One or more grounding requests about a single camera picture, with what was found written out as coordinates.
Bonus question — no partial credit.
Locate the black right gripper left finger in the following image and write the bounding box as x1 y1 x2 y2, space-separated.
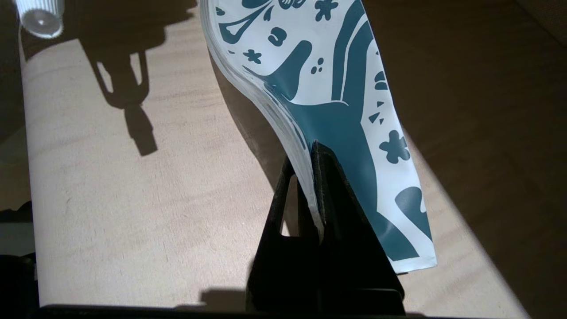
246 157 320 313

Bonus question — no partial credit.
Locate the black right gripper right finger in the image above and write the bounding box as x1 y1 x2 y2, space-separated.
310 141 406 316

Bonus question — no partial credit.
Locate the white floral plastic bag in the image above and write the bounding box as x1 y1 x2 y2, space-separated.
199 0 438 274

